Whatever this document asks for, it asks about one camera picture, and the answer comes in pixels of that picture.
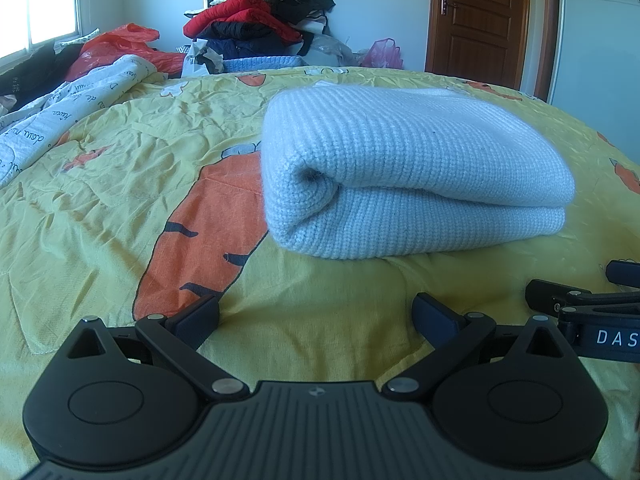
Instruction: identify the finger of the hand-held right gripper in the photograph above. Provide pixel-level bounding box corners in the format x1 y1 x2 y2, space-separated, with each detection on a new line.
606 260 640 290
526 279 593 317

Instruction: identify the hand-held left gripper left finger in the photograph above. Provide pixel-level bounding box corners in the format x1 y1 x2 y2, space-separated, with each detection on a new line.
66 294 250 403

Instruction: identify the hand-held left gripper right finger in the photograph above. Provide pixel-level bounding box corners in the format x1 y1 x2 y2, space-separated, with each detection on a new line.
381 292 576 403

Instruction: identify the white knit sweater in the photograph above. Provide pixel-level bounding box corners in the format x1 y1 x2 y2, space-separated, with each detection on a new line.
261 86 576 261

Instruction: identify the yellow carrot print bedsheet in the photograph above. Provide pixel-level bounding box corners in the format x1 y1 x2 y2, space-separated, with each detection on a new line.
0 62 640 480

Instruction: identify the white lettered quilt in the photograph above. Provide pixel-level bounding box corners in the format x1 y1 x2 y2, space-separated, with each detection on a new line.
0 54 166 188

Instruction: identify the white grey plastic bag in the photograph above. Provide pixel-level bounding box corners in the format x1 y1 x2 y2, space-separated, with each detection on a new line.
182 40 226 78

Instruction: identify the light blue knit cloth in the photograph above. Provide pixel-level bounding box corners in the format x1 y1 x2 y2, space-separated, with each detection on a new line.
222 55 303 75

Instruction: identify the pink plastic bag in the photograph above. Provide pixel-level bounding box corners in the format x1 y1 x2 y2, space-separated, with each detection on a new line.
361 37 405 69

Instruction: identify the navy jacket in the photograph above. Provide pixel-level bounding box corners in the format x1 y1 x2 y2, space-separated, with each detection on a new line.
195 20 306 61

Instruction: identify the brown wooden door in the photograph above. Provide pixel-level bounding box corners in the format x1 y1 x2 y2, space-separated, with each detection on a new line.
424 0 561 103

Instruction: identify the red plastic bag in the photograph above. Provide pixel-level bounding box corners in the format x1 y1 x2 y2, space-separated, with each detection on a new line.
65 22 186 83

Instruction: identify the grey garment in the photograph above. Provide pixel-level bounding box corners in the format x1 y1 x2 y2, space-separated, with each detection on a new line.
300 32 366 67

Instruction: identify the dark cloth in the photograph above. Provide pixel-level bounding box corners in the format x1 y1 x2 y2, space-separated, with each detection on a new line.
0 42 86 108

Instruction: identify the red puffer jacket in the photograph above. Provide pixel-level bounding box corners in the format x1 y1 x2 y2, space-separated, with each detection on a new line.
182 0 303 41

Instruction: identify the window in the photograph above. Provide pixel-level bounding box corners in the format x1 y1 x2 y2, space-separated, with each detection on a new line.
0 0 83 61

